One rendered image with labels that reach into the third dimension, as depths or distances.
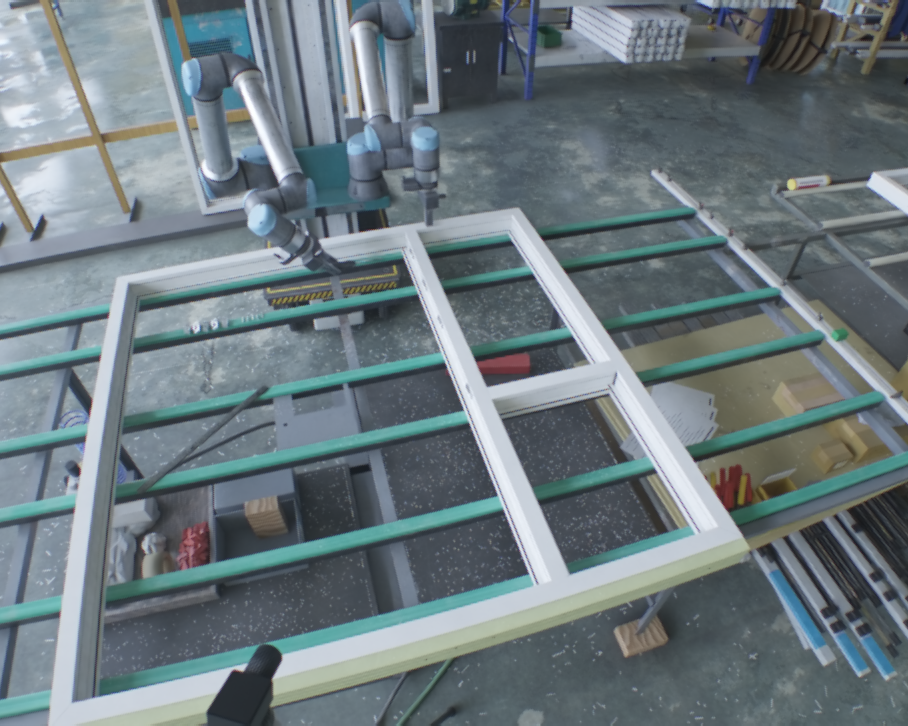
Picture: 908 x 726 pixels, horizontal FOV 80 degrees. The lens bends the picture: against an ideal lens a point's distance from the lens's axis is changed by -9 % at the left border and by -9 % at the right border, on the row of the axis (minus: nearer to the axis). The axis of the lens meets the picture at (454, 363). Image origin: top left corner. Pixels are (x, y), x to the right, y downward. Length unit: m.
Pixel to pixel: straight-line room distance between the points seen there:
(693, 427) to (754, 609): 0.82
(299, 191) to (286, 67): 0.95
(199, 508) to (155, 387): 1.39
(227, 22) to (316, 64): 2.76
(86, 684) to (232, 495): 0.62
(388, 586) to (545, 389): 0.69
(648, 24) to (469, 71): 1.64
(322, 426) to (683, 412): 1.16
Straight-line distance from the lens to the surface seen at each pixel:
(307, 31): 2.79
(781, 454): 2.09
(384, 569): 1.73
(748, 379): 2.27
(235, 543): 1.82
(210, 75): 2.29
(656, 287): 3.63
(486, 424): 1.52
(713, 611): 2.46
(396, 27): 2.52
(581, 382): 1.67
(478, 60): 5.67
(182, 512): 1.93
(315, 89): 2.86
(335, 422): 1.65
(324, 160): 2.91
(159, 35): 4.07
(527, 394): 1.62
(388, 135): 2.12
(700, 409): 2.09
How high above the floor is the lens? 2.12
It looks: 46 degrees down
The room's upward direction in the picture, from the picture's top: straight up
